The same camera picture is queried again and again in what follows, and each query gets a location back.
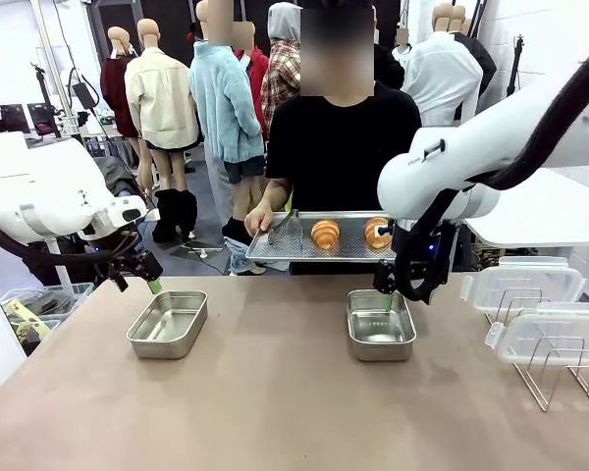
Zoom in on mannequin in plaid hooded shirt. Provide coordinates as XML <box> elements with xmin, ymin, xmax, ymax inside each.
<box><xmin>259</xmin><ymin>2</ymin><xmax>303</xmax><ymax>139</ymax></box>

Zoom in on yellow printed bag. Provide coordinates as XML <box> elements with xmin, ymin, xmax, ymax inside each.
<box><xmin>4</xmin><ymin>298</ymin><xmax>54</xmax><ymax>342</ymax></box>

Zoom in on black power adapter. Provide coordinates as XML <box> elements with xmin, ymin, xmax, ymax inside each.
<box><xmin>73</xmin><ymin>81</ymin><xmax>102</xmax><ymax>107</ymax></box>

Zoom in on clear plastic storage bin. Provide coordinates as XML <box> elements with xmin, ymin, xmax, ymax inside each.
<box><xmin>0</xmin><ymin>282</ymin><xmax>95</xmax><ymax>323</ymax></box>

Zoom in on crumpled blue jeans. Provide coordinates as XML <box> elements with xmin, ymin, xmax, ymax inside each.
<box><xmin>223</xmin><ymin>237</ymin><xmax>272</xmax><ymax>277</ymax></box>

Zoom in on mannequin in light-blue fleece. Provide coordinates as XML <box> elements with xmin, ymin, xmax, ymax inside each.
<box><xmin>188</xmin><ymin>0</ymin><xmax>269</xmax><ymax>276</ymax></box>

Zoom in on metal serving tongs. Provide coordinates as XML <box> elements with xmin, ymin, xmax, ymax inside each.
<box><xmin>266</xmin><ymin>209</ymin><xmax>306</xmax><ymax>252</ymax></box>

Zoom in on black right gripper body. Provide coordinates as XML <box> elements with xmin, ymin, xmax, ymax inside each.
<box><xmin>372</xmin><ymin>259</ymin><xmax>400</xmax><ymax>297</ymax></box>

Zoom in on dark grey cloth pile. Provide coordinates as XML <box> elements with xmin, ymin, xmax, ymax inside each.
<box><xmin>97</xmin><ymin>155</ymin><xmax>149</xmax><ymax>198</ymax></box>

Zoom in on clear plastic clip lid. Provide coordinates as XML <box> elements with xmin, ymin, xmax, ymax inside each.
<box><xmin>485</xmin><ymin>301</ymin><xmax>589</xmax><ymax>367</ymax></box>
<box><xmin>459</xmin><ymin>255</ymin><xmax>588</xmax><ymax>316</ymax></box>

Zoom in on mannequin in burgundy coat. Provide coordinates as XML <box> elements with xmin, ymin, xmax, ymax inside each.
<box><xmin>100</xmin><ymin>26</ymin><xmax>154</xmax><ymax>200</ymax></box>

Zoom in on rectangular stainless steel container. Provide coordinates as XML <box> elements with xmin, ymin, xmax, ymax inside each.
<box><xmin>126</xmin><ymin>289</ymin><xmax>210</xmax><ymax>361</ymax></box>
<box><xmin>347</xmin><ymin>288</ymin><xmax>418</xmax><ymax>363</ymax></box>

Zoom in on mannequin in black jacket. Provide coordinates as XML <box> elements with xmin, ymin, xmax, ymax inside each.
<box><xmin>372</xmin><ymin>4</ymin><xmax>406</xmax><ymax>92</ymax></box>

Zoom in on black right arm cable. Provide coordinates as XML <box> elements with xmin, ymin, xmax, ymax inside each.
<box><xmin>391</xmin><ymin>39</ymin><xmax>589</xmax><ymax>306</ymax></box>

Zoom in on metal wire lid rack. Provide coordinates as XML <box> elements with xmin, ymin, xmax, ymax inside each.
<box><xmin>485</xmin><ymin>288</ymin><xmax>589</xmax><ymax>412</ymax></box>

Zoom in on golden brown croissant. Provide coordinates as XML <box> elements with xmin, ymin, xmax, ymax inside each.
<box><xmin>363</xmin><ymin>216</ymin><xmax>395</xmax><ymax>250</ymax></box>
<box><xmin>310</xmin><ymin>219</ymin><xmax>342</xmax><ymax>252</ymax></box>

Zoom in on white side table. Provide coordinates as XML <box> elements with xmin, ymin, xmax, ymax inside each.
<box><xmin>463</xmin><ymin>161</ymin><xmax>589</xmax><ymax>249</ymax></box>

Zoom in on person's right forearm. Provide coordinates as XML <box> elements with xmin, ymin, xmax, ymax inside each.
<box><xmin>257</xmin><ymin>177</ymin><xmax>293</xmax><ymax>217</ymax></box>

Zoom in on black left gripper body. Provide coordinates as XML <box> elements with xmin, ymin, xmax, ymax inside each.
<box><xmin>125</xmin><ymin>248</ymin><xmax>165</xmax><ymax>286</ymax></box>

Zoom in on slanted silver metal pole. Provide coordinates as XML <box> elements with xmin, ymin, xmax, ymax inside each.
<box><xmin>31</xmin><ymin>0</ymin><xmax>82</xmax><ymax>144</ymax></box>

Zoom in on person's right hand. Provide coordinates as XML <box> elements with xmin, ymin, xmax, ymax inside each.
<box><xmin>243</xmin><ymin>205</ymin><xmax>276</xmax><ymax>245</ymax></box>

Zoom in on person in black t-shirt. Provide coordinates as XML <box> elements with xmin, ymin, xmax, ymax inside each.
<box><xmin>264</xmin><ymin>0</ymin><xmax>423</xmax><ymax>276</ymax></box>

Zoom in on mannequin in red jacket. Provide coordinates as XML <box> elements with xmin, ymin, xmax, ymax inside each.
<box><xmin>233</xmin><ymin>22</ymin><xmax>272</xmax><ymax>142</ymax></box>

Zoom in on mannequin in white shirt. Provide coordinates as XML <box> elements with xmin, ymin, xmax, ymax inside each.
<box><xmin>401</xmin><ymin>2</ymin><xmax>485</xmax><ymax>130</ymax></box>

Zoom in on perforated metal baking tray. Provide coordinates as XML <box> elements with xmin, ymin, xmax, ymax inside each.
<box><xmin>244</xmin><ymin>210</ymin><xmax>400</xmax><ymax>264</ymax></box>

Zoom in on mannequin in cream jacket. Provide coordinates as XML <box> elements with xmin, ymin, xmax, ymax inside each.
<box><xmin>124</xmin><ymin>18</ymin><xmax>202</xmax><ymax>244</ymax></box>

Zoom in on black tripod stand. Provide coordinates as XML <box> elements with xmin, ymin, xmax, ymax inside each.
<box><xmin>506</xmin><ymin>33</ymin><xmax>528</xmax><ymax>99</ymax></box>
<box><xmin>30</xmin><ymin>62</ymin><xmax>65</xmax><ymax>141</ymax></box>

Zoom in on mannequin in black coat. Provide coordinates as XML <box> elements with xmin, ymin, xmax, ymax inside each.
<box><xmin>451</xmin><ymin>4</ymin><xmax>499</xmax><ymax>120</ymax></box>

